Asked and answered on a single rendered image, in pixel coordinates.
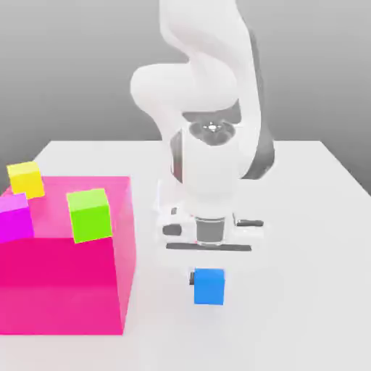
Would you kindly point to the large pink box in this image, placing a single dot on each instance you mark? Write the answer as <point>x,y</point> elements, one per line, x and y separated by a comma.
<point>58,284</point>

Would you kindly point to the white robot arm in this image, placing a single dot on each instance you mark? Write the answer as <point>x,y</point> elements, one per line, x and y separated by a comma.
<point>211,162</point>

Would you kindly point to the small blue cube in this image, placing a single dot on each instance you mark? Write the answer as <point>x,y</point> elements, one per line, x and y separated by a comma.
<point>209,288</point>

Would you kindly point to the small magenta cube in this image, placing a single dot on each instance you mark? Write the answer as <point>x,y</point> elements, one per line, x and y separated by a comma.
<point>14,223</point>

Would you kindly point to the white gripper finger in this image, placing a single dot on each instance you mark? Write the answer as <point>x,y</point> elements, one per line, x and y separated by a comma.
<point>192,278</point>

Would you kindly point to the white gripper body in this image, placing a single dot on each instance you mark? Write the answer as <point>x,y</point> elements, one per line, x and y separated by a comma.
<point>208,255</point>

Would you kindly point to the small green cube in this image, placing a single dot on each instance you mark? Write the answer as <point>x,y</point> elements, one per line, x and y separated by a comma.
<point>90,220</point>

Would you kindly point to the small yellow cube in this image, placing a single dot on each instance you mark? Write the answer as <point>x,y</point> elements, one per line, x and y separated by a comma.
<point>26,181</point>

